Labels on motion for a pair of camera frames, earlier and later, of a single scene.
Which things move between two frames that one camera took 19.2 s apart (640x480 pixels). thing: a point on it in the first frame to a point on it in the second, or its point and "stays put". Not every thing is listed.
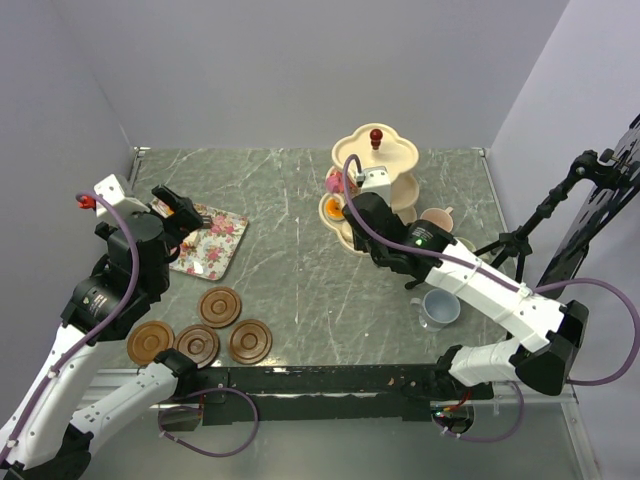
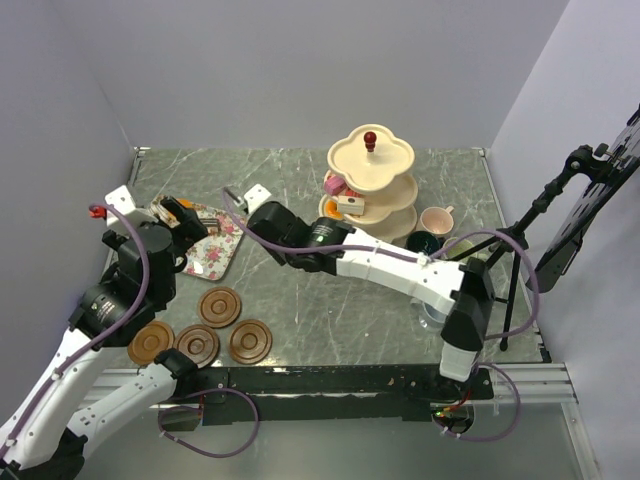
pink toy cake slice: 335,182 stays put
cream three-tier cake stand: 375,145 stays put
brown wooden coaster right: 250,341 stays put
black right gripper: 360,244 to 281,258
